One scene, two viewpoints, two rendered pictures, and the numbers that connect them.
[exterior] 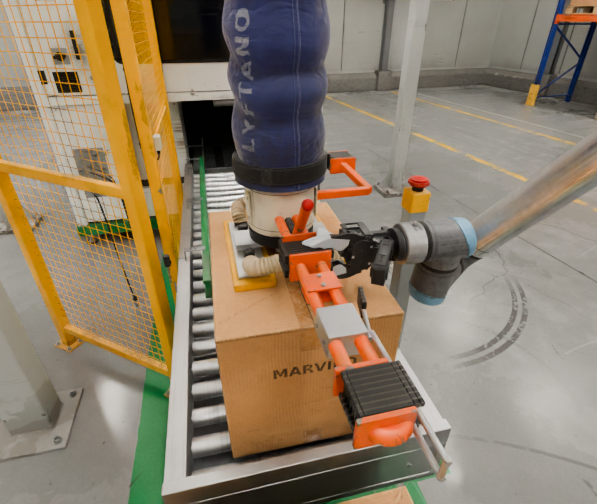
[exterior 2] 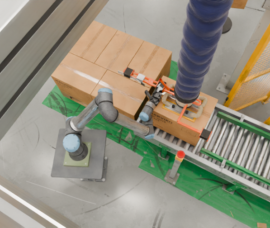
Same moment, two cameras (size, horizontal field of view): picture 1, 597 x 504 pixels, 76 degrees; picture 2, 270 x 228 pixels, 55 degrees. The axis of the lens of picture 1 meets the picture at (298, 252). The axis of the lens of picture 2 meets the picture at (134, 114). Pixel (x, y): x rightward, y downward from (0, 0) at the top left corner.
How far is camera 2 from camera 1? 245 cm
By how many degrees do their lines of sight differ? 78
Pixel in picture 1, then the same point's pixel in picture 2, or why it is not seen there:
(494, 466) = (130, 179)
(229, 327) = (164, 78)
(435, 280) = not seen: hidden behind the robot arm
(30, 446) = (221, 82)
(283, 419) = not seen: hidden behind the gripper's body
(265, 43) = not seen: hidden behind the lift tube
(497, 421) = (136, 196)
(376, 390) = (128, 70)
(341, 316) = (141, 77)
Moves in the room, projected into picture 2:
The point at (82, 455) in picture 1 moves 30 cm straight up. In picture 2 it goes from (210, 92) to (215, 81)
